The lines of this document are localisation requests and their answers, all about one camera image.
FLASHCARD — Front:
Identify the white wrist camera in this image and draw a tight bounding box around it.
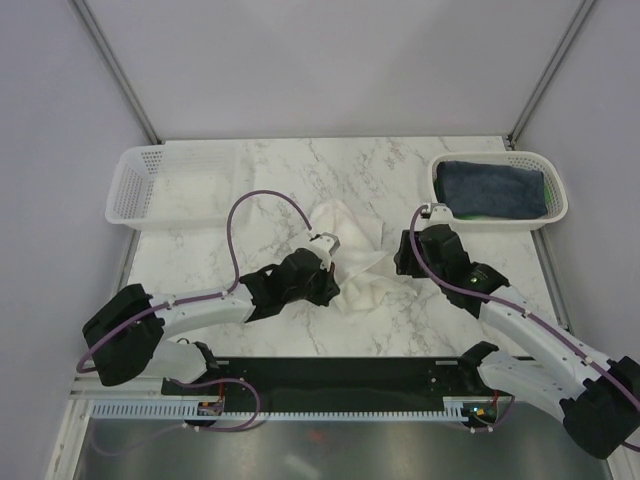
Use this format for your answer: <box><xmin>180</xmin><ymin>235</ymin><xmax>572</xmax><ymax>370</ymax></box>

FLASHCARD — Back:
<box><xmin>306</xmin><ymin>232</ymin><xmax>340</xmax><ymax>271</ymax></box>
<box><xmin>419</xmin><ymin>202</ymin><xmax>454</xmax><ymax>227</ymax></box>

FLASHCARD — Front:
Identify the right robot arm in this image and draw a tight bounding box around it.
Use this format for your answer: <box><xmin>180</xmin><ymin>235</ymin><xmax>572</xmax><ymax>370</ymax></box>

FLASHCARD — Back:
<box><xmin>394</xmin><ymin>224</ymin><xmax>639</xmax><ymax>459</ymax></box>

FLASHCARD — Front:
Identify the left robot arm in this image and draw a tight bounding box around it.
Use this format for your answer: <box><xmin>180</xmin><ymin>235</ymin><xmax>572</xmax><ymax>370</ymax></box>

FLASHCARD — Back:
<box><xmin>82</xmin><ymin>248</ymin><xmax>340</xmax><ymax>394</ymax></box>

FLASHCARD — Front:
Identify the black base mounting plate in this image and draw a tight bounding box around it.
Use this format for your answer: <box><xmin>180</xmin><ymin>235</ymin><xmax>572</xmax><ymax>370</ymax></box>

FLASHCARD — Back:
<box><xmin>159</xmin><ymin>355</ymin><xmax>516</xmax><ymax>415</ymax></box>

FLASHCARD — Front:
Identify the white towel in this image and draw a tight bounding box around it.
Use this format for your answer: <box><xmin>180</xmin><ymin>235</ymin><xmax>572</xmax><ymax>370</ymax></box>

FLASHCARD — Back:
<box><xmin>311</xmin><ymin>199</ymin><xmax>417</xmax><ymax>315</ymax></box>

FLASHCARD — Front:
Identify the aluminium extrusion rail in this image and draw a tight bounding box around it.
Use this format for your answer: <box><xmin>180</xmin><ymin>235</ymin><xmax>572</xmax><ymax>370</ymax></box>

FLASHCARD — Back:
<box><xmin>69</xmin><ymin>355</ymin><xmax>571</xmax><ymax>401</ymax></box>

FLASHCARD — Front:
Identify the right aluminium frame post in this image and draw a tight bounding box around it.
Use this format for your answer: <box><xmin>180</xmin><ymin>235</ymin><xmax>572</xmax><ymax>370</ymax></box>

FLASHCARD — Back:
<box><xmin>503</xmin><ymin>0</ymin><xmax>600</xmax><ymax>151</ymax></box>

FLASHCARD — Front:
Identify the left white plastic basket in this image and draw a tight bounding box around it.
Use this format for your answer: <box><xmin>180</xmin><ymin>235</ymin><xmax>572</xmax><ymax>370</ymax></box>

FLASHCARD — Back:
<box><xmin>105</xmin><ymin>141</ymin><xmax>240</xmax><ymax>231</ymax></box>

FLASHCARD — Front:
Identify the dark blue towel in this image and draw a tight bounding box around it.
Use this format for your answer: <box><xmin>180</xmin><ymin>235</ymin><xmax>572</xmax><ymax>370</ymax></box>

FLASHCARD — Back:
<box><xmin>433</xmin><ymin>161</ymin><xmax>548</xmax><ymax>220</ymax></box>

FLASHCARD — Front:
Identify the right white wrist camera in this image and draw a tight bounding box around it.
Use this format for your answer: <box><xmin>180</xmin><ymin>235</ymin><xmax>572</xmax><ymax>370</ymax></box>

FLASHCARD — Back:
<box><xmin>419</xmin><ymin>202</ymin><xmax>454</xmax><ymax>227</ymax></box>

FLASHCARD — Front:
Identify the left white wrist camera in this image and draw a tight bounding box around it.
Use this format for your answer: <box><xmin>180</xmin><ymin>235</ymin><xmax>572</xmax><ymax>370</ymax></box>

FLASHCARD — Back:
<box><xmin>306</xmin><ymin>232</ymin><xmax>340</xmax><ymax>271</ymax></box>

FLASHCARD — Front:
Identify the white slotted cable duct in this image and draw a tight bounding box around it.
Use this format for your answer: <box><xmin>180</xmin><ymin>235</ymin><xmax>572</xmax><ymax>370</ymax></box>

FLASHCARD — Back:
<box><xmin>89</xmin><ymin>399</ymin><xmax>482</xmax><ymax>423</ymax></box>

